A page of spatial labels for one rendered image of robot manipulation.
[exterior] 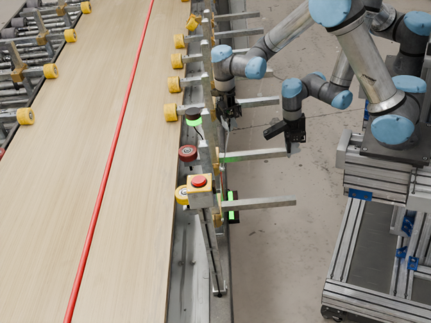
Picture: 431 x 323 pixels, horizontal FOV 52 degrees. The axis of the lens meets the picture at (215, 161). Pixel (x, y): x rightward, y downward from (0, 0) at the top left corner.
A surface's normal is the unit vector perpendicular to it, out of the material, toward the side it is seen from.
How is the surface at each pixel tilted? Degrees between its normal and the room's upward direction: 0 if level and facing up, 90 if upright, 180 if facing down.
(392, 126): 96
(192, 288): 0
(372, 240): 0
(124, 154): 0
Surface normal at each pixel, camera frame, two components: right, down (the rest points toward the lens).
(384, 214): -0.11, -0.76
